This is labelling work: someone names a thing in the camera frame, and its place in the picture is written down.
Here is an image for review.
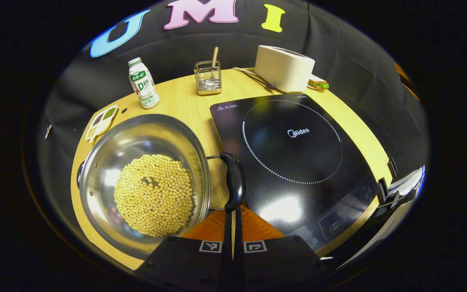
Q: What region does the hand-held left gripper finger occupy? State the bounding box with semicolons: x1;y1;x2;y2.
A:
136;207;234;292
233;205;331;292

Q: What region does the pile of yellow soybeans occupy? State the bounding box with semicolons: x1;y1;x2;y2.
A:
114;154;194;238

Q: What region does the black induction cooktop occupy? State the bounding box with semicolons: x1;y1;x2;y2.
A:
210;93;380;252

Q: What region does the steel pot with black handles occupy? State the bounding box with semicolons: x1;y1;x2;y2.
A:
76;114;247;260

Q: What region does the sandwich with lettuce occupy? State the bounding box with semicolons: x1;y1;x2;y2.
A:
307;75;330;90

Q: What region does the white toaster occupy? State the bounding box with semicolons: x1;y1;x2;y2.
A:
254;45;316;93

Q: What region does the white divided plate of beans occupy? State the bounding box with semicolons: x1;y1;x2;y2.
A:
85;105;118;142

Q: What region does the white milk bottle green label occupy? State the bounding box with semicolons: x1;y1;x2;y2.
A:
128;57;161;110

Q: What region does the black toaster cable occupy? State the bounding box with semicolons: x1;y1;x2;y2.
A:
233;67;276;90

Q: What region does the wire utensil holder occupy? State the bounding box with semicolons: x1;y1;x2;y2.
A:
193;60;223;96

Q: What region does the wooden-handled spoon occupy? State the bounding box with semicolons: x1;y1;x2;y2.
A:
205;46;220;90

